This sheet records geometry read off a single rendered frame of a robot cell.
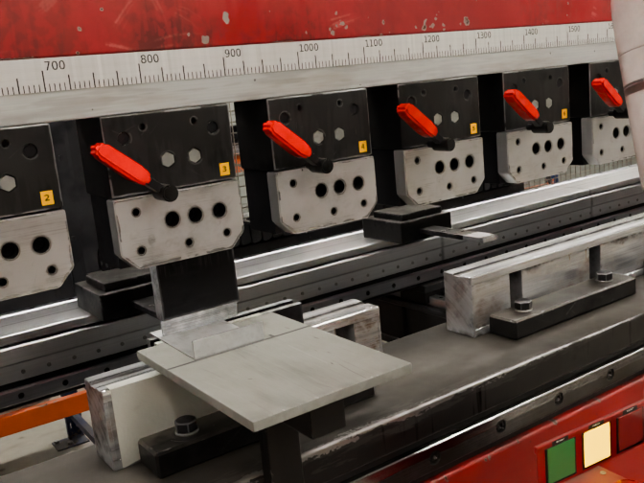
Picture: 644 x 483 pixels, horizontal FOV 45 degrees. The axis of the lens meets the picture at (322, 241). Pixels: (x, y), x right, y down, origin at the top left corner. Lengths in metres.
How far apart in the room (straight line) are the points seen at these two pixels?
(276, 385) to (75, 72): 0.37
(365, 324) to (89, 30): 0.51
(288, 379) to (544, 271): 0.65
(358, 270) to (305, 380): 0.63
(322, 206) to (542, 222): 0.81
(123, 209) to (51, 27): 0.19
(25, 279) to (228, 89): 0.30
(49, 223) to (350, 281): 0.67
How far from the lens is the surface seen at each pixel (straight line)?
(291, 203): 0.94
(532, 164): 1.22
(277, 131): 0.88
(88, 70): 0.83
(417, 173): 1.05
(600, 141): 1.35
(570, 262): 1.35
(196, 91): 0.88
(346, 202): 0.98
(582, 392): 1.22
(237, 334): 0.86
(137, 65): 0.85
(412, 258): 1.44
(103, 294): 1.09
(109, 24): 0.85
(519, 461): 1.15
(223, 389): 0.75
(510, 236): 1.62
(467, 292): 1.18
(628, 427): 1.07
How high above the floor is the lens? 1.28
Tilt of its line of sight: 12 degrees down
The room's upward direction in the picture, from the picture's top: 6 degrees counter-clockwise
